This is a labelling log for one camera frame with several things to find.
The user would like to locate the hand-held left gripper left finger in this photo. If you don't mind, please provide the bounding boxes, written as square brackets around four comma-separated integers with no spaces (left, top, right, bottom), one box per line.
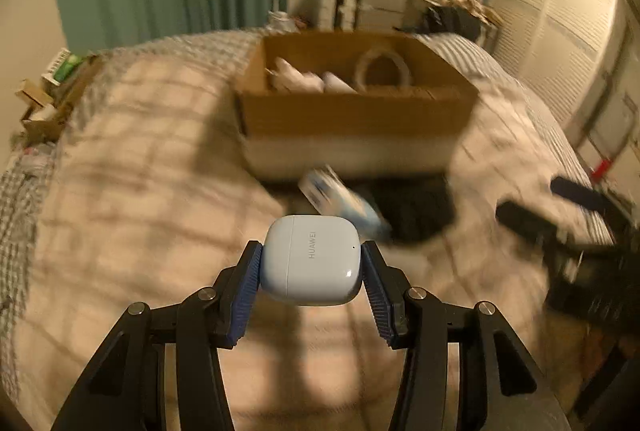
[50,241,264,431]

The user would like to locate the blue and white packet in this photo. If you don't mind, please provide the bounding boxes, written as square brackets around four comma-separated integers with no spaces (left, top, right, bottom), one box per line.
[299,166,394,242]

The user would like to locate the metal frame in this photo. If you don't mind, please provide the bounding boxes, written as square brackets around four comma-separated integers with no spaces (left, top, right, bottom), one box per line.
[575,71,640,182]

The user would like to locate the cardboard box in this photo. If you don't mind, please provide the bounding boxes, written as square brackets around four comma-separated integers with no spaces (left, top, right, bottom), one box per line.
[234,31,480,178]

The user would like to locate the small white pouch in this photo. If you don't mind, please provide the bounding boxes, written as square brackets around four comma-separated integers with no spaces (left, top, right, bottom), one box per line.
[322,71,359,94]

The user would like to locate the white ring-shaped coil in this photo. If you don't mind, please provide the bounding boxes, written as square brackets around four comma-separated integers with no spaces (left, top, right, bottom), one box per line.
[354,46,414,88]

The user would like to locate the white storage unit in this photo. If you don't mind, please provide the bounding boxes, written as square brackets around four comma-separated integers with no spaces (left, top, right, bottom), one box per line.
[314,0,359,32]

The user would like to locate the green and white box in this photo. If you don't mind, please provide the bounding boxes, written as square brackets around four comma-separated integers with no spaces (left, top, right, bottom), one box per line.
[42,48,84,84]

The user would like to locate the small cardboard boxes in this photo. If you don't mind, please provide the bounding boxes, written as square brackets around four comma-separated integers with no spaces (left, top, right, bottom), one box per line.
[15,55,103,139]

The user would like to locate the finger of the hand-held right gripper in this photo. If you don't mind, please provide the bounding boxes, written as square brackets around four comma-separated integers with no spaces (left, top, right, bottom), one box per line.
[550,176,614,214]
[496,201,559,238]

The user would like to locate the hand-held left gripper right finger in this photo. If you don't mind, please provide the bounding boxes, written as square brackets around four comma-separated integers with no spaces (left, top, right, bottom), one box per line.
[361,241,574,431]

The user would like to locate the white louvered wardrobe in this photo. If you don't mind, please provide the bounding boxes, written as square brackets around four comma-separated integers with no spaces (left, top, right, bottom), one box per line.
[487,0,632,132]

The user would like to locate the white earbud case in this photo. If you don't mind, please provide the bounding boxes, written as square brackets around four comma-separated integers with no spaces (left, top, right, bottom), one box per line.
[261,215,362,307]

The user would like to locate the dark cloth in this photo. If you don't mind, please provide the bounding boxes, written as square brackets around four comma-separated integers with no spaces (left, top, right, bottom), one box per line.
[359,175,457,245]

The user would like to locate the black bag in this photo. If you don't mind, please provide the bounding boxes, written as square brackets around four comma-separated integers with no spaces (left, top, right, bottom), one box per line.
[424,5,482,42]

